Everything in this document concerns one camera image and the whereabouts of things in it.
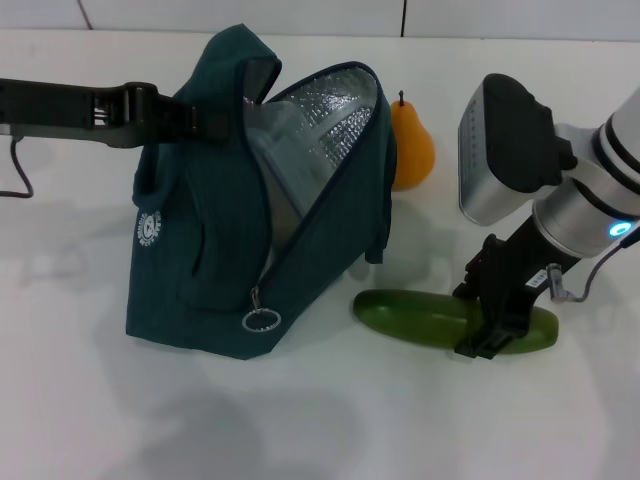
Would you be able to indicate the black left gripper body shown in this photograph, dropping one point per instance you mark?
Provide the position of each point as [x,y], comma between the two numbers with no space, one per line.
[60,110]

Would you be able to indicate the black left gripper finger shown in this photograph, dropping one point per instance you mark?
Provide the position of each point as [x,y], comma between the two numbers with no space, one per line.
[175,122]

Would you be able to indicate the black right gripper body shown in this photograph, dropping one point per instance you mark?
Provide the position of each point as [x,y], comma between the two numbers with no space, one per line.
[525,265]

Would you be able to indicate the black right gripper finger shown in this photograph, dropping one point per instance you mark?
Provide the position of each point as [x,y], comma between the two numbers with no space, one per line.
[475,277]
[500,325]

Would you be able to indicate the green cucumber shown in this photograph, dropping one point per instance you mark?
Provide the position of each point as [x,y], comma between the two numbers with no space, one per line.
[410,315]

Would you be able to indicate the dark teal insulated lunch bag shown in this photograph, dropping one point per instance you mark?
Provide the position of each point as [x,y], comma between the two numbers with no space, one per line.
[220,225]

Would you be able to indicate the clear food container blue seal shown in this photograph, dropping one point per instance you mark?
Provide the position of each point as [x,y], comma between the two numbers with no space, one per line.
[285,165]

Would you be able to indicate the orange pear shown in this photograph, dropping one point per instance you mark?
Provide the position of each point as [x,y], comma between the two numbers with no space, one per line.
[412,150]

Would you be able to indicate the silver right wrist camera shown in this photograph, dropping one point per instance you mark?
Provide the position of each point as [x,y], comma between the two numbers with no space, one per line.
[485,175]

